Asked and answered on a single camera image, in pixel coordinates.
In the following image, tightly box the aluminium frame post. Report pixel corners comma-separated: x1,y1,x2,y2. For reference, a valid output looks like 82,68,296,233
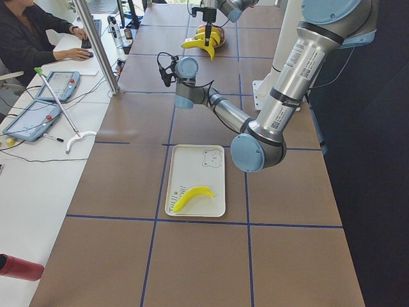
73,0,120,95

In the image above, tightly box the teach pendant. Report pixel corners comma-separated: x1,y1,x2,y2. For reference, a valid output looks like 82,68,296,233
3,99,61,142
35,71,80,103

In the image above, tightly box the black keyboard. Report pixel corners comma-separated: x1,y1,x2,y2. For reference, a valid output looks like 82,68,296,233
81,19,103,49

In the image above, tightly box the brown wicker basket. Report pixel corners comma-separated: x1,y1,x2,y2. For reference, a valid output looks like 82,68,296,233
194,24,226,48

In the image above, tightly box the upper teach pendant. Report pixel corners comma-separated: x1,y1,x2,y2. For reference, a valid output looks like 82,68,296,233
35,71,80,103

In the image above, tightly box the large yellow banana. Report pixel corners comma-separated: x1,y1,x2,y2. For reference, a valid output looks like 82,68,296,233
181,38,216,61

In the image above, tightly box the lower teach pendant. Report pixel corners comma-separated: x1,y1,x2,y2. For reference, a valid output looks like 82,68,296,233
3,99,61,142

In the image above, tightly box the seated person in black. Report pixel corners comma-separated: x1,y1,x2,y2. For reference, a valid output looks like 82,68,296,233
1,1,89,86

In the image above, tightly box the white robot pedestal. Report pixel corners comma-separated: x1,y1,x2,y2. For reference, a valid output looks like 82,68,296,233
252,0,302,111

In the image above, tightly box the greenish yellow banana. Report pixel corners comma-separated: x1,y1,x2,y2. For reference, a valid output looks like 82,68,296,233
173,185,215,212

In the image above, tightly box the black marker pen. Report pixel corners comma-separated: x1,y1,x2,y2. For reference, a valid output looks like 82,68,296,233
43,133,65,143

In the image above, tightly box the red bottle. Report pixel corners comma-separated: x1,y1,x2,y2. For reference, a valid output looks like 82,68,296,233
1,254,44,281

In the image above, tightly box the reacher grabber stick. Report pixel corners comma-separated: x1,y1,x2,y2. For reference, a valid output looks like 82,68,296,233
34,67,97,154

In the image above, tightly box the small yellow block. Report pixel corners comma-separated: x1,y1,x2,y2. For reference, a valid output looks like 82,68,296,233
6,138,15,146

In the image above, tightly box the curved yellow banana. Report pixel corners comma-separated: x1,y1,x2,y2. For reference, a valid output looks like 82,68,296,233
210,28,225,48

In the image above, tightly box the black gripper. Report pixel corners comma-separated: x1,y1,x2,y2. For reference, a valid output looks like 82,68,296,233
191,0,217,46
157,52,179,87

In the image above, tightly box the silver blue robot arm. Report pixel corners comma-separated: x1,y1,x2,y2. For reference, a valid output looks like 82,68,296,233
159,1,379,172
191,0,259,46

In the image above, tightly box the cream bear tray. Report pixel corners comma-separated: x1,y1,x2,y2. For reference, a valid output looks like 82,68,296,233
164,145,226,217

